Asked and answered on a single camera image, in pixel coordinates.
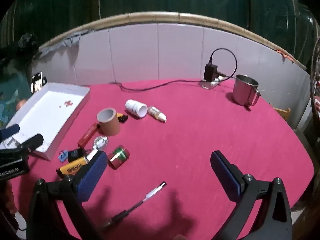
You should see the small white grey box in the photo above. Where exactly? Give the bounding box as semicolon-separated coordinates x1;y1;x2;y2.
86;148;100;162

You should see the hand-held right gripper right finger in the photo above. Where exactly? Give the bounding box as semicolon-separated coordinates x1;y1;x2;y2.
210;150;293;240

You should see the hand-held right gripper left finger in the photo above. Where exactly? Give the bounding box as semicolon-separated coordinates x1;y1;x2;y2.
26;150;108;240

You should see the cartoon acrylic keychain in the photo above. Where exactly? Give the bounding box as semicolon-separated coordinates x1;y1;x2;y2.
93;136;109;150

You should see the bamboo rail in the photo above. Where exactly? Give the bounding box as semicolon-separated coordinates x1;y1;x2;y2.
39;11;307;70

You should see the white power adapter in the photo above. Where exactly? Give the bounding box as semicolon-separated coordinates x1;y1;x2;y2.
201;79;223;90

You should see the white pill bottle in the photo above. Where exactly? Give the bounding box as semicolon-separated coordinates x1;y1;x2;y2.
125;99;148;118

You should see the small dropper bottle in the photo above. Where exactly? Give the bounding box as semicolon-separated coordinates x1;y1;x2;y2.
147;106;167;122

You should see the looped black cable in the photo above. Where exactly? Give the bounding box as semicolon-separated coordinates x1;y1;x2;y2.
209;48;238;83

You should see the black pen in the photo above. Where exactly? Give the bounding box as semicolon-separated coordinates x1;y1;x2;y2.
101;181;167;228

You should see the black smartphone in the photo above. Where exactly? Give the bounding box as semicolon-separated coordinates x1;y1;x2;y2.
30;72;43;93

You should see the long black cable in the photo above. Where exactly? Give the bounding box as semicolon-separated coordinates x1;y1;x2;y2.
109;79;204;92

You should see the red cylindrical can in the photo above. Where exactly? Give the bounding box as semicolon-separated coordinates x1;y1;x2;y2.
107;146;130;170

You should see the wooden stool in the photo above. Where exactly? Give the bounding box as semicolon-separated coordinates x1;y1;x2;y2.
269;102;292;120

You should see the black charger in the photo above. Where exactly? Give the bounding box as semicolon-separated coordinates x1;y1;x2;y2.
203;64;218;81

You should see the brown tape roll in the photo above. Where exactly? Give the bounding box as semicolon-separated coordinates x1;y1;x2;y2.
97;108;121;137

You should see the white shallow tray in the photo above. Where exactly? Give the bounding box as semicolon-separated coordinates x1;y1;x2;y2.
5;82;91;161

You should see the steel mug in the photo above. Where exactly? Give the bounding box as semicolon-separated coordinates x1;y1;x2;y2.
232;74;262;107

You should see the red lighter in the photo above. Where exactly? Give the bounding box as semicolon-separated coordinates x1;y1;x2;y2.
77;122;99;147

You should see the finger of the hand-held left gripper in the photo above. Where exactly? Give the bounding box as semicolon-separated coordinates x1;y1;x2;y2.
0;124;20;140
16;134;44;153

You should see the black plug adapter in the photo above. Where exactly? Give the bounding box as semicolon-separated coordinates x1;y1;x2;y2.
67;148;90;162

